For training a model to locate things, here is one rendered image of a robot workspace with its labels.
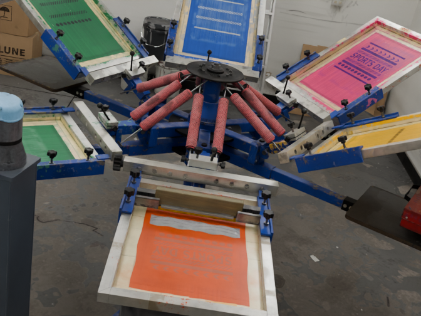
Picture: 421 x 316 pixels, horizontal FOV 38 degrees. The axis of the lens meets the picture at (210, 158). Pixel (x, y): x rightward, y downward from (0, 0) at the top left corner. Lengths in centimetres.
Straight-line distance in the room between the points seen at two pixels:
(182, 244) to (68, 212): 198
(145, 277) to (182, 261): 18
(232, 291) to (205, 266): 16
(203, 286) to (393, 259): 255
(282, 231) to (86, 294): 155
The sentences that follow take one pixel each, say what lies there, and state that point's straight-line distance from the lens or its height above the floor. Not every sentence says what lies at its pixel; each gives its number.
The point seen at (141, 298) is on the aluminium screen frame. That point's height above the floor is 99.
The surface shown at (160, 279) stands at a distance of 214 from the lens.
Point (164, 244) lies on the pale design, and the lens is 231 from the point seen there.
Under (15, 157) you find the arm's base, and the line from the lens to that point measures 219.
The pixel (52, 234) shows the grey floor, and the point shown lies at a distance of 400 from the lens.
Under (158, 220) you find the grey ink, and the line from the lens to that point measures 243.
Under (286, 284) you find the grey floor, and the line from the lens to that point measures 390.
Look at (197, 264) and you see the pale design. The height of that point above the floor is 95.
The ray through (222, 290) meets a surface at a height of 95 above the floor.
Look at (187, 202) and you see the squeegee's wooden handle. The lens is 246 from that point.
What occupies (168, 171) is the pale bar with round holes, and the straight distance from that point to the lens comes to 266.
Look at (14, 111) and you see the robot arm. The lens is 212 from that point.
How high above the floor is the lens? 226
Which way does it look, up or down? 26 degrees down
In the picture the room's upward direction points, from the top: 11 degrees clockwise
